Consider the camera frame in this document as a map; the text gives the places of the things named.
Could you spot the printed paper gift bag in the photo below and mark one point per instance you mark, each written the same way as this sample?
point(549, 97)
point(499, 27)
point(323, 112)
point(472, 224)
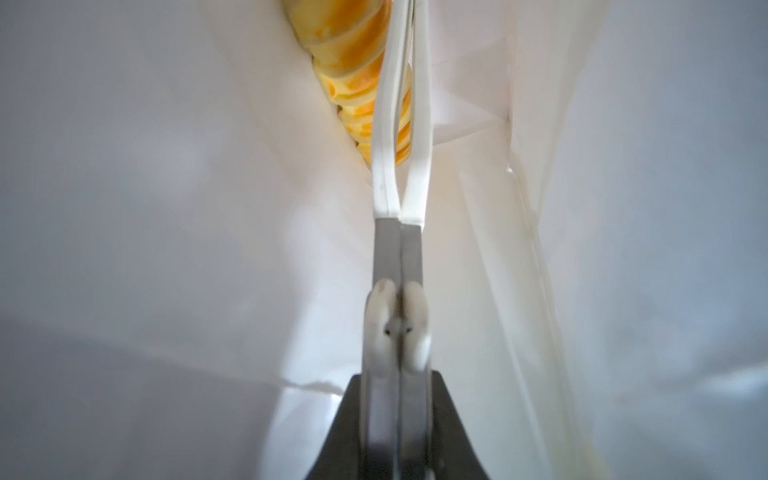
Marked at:
point(187, 231)

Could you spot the cream and steel tongs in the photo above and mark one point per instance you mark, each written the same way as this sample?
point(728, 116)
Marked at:
point(396, 394)

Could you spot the long ridged fake bread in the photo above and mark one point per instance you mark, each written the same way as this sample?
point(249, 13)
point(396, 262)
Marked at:
point(346, 40)

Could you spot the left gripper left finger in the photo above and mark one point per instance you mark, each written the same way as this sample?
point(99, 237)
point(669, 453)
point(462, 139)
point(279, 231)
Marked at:
point(340, 455)

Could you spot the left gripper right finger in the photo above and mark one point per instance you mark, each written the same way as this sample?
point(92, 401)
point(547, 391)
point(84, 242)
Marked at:
point(452, 454)

